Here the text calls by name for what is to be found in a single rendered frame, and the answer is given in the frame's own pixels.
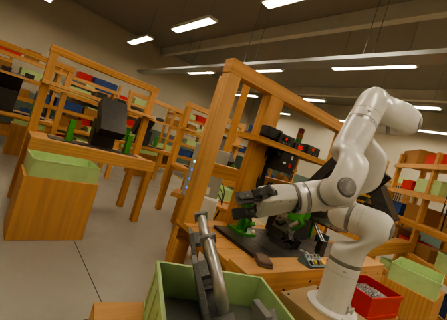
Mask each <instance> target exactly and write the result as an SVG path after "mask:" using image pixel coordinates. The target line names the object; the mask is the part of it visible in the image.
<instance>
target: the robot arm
mask: <svg viewBox="0 0 447 320"><path fill-rule="evenodd" d="M422 120H423V118H422V115H421V113H420V112H419V111H418V109H417V108H415V107H414V106H412V105H411V104H409V103H407V102H404V101H403V100H399V99H397V98H394V97H392V96H391V95H389V94H388V93H387V92H386V91H385V90H384V89H383V88H379V87H372V88H369V89H367V90H366V91H364V92H363V93H362V94H361V95H360V96H359V97H358V99H357V101H356V103H355V104H354V106H353V108H352V109H351V111H350V113H349V115H348V117H347V119H346V121H345V122H344V124H343V126H342V128H341V129H340V131H339V133H338V135H337V137H336V139H335V141H334V143H333V145H332V148H331V155H332V157H333V159H334V160H335V161H336V162H337V163H336V165H335V168H334V170H333V172H332V173H331V175H330V176H329V177H328V178H325V179H322V180H312V181H306V182H297V183H292V184H276V185H270V184H269V185H266V186H259V187H258V188H257V189H252V190H251V191H250V190H248V191H242V192H236V193H235V198H236V202H237V204H238V205H240V204H249V203H253V204H254V205H252V206H250V207H248V208H245V207H242V208H233V209H231V214H232V217H233V220H241V219H246V218H247V219H250V218H252V219H254V218H262V217H267V216H274V215H278V214H284V213H287V212H292V213H296V214H306V213H311V212H320V211H324V210H328V211H327V215H328V219H329V221H330V222H331V223H332V224H333V225H334V226H336V227H338V228H340V229H342V230H345V231H347V232H350V233H352V234H355V235H357V236H359V239H358V240H357V241H336V242H335V243H333V245H332V247H331V250H330V253H329V256H328V259H327V263H326V266H325V270H324V272H323V276H322V279H321V283H320V286H319V290H310V291H308V293H307V300H308V302H309V303H310V304H311V305H312V306H313V307H314V308H315V309H316V310H317V311H318V312H320V313H321V314H323V315H324V316H326V317H328V318H330V319H332V320H357V314H356V313H355V308H352V307H351V301H352V298H353V294H354V292H355V287H356V285H357V281H358V278H359V274H360V272H361V268H362V266H363V262H364V260H365V257H366V256H367V254H368V253H369V252H370V251H372V250H373V249H375V248H376V247H378V246H380V245H382V244H384V243H386V242H387V241H388V240H390V239H391V238H392V236H393V235H394V231H395V224H394V221H393V219H392V218H391V217H390V216H389V215H388V214H386V213H384V212H382V211H380V210H377V209H374V208H371V207H368V206H365V205H362V204H359V203H357V202H356V199H357V198H358V197H359V196H360V195H362V194H366V193H369V192H372V191H373V190H375V189H377V188H378V187H379V186H380V184H381V182H382V179H383V178H384V173H385V171H386V166H387V162H388V159H387V155H386V153H385V151H384V150H383V149H382V148H381V147H380V145H379V144H378V143H377V142H376V140H375V139H374V134H375V133H381V134H389V135H393V136H410V135H413V134H415V133H417V132H418V131H419V130H420V128H421V126H422ZM256 207H257V208H256ZM252 209H253V211H251V210H252Z"/></svg>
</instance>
